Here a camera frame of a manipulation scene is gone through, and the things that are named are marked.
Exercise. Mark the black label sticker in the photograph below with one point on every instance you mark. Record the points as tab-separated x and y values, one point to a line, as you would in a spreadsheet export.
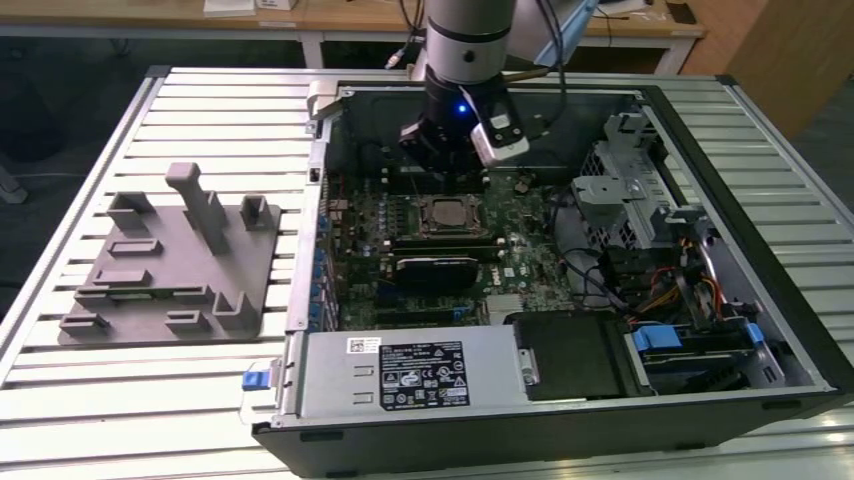
423	375

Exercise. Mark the wooden desk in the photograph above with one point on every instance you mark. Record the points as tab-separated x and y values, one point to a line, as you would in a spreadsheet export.
167	15

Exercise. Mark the white paper box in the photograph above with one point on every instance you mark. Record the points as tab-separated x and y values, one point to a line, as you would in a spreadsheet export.
228	6
276	4

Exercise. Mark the grey chair base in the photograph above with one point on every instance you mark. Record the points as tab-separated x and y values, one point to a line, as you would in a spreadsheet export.
13	192

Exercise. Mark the metal disk bay cage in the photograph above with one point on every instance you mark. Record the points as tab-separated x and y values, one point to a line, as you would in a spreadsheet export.
620	190

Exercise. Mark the silver power supply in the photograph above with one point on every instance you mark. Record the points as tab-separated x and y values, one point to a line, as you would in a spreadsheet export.
333	375

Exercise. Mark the green motherboard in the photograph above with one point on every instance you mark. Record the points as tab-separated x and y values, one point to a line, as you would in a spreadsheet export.
533	290

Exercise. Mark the CPU socket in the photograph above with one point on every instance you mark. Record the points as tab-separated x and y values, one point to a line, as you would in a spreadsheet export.
427	231

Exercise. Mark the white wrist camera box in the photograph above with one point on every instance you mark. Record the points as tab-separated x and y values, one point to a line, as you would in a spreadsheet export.
500	130

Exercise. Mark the grey parts rack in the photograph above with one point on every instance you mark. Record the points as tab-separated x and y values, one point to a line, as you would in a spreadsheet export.
180	260

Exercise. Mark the brown wooden cabinet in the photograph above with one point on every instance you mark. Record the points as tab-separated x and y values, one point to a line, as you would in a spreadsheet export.
787	50

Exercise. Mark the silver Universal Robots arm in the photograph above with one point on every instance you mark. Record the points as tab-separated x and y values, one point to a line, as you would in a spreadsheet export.
467	60

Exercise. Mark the black open PC case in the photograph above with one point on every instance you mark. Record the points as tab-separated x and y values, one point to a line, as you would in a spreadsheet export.
467	440

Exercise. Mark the small blue plastic tab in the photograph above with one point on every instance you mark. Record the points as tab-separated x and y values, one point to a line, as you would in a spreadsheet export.
754	335

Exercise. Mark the black graphics card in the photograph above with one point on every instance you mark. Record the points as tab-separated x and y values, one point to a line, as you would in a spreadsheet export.
433	272

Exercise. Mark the silver heat sink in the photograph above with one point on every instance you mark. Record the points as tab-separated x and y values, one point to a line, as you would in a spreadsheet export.
504	307

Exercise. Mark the blue plastic latch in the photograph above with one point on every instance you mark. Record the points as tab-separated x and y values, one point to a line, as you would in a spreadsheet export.
255	380

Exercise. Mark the thin metal locking lever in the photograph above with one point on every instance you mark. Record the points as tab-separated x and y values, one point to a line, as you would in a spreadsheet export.
416	187

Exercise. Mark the small black desk item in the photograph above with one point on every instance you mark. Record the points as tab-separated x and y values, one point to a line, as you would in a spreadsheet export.
682	12

